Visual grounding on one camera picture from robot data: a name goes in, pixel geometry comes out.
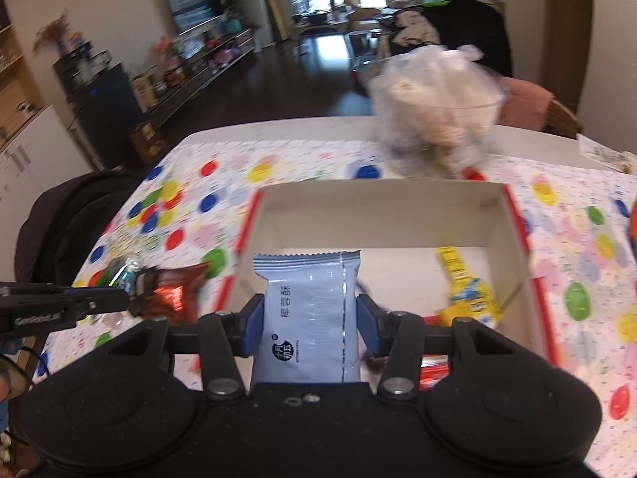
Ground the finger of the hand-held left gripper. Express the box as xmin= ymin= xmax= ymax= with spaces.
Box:
xmin=0 ymin=283 xmax=65 ymax=296
xmin=50 ymin=289 xmax=131 ymax=315

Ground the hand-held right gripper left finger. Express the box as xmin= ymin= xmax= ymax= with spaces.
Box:
xmin=114 ymin=294 xmax=266 ymax=402

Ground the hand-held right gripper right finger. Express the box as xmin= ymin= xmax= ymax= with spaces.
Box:
xmin=357 ymin=295 xmax=508 ymax=402

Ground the light blue snack packet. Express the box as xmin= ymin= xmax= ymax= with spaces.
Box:
xmin=253 ymin=250 xmax=361 ymax=384

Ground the red-brown foil snack packet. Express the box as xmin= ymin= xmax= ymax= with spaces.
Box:
xmin=130 ymin=261 xmax=212 ymax=327

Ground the yellow and blue snack packet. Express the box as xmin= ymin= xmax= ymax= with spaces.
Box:
xmin=437 ymin=246 xmax=501 ymax=329

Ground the red and white cardboard box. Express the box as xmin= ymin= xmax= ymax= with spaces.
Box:
xmin=199 ymin=182 xmax=563 ymax=392

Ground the clear plastic bag of snacks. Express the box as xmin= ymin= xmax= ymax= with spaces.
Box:
xmin=368 ymin=45 xmax=503 ymax=180

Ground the green foil snack packet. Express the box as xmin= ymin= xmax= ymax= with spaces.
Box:
xmin=102 ymin=254 xmax=145 ymax=290

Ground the dark cloth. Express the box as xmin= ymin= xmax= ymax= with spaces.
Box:
xmin=15 ymin=169 xmax=150 ymax=287

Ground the white cabinet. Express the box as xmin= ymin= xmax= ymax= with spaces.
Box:
xmin=0 ymin=104 xmax=95 ymax=264

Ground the balloon print tablecloth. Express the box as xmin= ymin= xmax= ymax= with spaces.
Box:
xmin=42 ymin=139 xmax=637 ymax=464

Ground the brown cardboard box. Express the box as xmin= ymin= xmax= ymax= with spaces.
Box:
xmin=130 ymin=122 xmax=167 ymax=160

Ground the black cabinet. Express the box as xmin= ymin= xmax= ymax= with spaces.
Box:
xmin=54 ymin=52 xmax=145 ymax=170

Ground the low media shelf with items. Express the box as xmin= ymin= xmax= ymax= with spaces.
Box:
xmin=149 ymin=27 xmax=257 ymax=125

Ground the red flower plant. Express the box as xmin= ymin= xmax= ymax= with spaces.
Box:
xmin=32 ymin=15 xmax=73 ymax=55

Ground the white paper packet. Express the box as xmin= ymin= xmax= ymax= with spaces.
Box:
xmin=577 ymin=134 xmax=637 ymax=175

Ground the dark sofa with clothes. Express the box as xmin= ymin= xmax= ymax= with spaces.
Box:
xmin=393 ymin=0 xmax=513 ymax=78

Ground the flat screen television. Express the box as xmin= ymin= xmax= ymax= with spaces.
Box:
xmin=164 ymin=0 xmax=225 ymax=33

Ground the black cable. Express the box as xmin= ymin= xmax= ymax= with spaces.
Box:
xmin=0 ymin=343 xmax=51 ymax=389

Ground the wooden wall shelf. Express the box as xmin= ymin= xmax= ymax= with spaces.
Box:
xmin=0 ymin=25 xmax=35 ymax=110

